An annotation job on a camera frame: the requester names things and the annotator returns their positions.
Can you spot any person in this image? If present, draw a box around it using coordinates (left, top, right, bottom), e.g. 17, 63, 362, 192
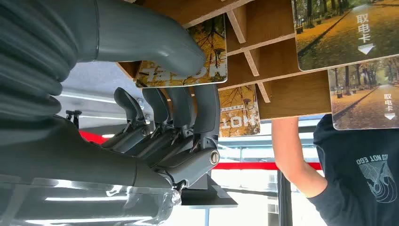
271, 113, 399, 226

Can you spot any black metal bracket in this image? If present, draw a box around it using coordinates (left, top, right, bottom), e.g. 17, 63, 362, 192
180, 173, 239, 209

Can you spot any small black clamp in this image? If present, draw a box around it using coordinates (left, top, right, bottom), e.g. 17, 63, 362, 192
64, 109, 83, 130

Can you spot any black vertical post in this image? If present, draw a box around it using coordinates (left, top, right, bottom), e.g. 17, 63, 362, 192
277, 170, 293, 226

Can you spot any wooden card rack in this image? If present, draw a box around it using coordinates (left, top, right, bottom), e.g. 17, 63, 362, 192
116, 0, 399, 121

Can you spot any grey ribbed right arm sleeve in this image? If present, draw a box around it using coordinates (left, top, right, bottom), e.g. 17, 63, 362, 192
0, 0, 79, 147

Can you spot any large park path card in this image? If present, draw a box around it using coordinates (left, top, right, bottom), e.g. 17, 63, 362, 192
291, 0, 399, 73

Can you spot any small park path card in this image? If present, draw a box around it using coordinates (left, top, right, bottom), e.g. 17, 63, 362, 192
327, 55, 399, 131

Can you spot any yellow leaves card white print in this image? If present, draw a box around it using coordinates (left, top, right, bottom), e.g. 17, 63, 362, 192
217, 84, 261, 138

